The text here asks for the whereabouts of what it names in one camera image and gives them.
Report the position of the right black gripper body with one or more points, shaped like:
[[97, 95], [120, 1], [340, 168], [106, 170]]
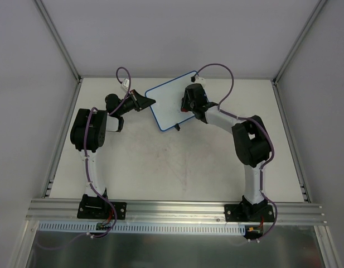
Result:
[[188, 101]]

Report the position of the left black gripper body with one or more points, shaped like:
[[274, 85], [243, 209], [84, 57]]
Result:
[[136, 100]]

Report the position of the blue-framed whiteboard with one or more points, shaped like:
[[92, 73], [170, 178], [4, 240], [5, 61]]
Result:
[[168, 96]]

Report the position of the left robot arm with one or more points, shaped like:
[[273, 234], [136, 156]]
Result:
[[88, 136]]

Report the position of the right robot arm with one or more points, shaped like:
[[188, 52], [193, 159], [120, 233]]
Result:
[[252, 147]]

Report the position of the left whiteboard stand foot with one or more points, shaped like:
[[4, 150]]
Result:
[[177, 127]]

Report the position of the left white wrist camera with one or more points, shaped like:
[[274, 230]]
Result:
[[125, 85]]

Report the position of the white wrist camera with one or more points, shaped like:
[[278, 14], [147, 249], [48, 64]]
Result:
[[196, 79], [125, 85]]

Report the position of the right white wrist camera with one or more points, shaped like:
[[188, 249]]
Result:
[[196, 79]]

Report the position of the right aluminium frame post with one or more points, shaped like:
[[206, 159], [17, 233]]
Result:
[[299, 39]]

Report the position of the aluminium frame post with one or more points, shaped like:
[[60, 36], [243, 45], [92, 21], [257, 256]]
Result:
[[299, 39], [44, 13]]

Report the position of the left aluminium frame post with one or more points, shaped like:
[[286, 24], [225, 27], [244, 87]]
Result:
[[44, 13]]

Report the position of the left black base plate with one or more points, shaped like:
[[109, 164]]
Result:
[[96, 208]]

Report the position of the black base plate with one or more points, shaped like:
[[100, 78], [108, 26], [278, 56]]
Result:
[[96, 208], [247, 212]]

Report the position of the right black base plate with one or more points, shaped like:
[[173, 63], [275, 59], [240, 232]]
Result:
[[247, 212]]

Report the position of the white slotted cable duct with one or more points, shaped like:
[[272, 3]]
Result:
[[148, 228]]

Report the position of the aluminium mounting rail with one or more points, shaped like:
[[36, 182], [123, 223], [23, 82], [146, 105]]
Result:
[[309, 214]]

